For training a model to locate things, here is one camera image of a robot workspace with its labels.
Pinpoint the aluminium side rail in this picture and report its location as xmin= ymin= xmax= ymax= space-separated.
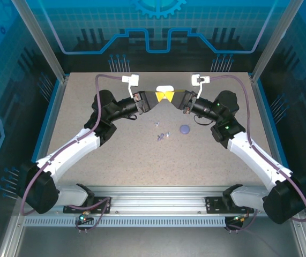
xmin=0 ymin=74 xmax=70 ymax=257
xmin=250 ymin=74 xmax=306 ymax=257

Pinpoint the pale lilac earbud charging case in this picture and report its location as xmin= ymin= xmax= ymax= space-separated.
xmin=155 ymin=84 xmax=175 ymax=94

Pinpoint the aluminium frame post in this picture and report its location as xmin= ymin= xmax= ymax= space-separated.
xmin=250 ymin=0 xmax=306 ymax=82
xmin=11 ymin=0 xmax=69 ymax=82

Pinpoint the slotted grey cable duct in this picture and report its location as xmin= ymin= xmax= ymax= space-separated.
xmin=24 ymin=216 xmax=227 ymax=228

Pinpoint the purple camera cable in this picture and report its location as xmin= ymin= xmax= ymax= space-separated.
xmin=208 ymin=74 xmax=306 ymax=234
xmin=20 ymin=74 xmax=124 ymax=234

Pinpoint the black connector with light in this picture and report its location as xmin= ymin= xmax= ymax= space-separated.
xmin=229 ymin=214 xmax=250 ymax=224
xmin=75 ymin=213 xmax=94 ymax=225

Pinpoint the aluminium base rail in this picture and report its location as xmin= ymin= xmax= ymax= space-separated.
xmin=53 ymin=186 xmax=285 ymax=215

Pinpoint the blue table edge strip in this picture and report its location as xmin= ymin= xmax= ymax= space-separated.
xmin=254 ymin=79 xmax=290 ymax=167
xmin=31 ymin=79 xmax=62 ymax=168

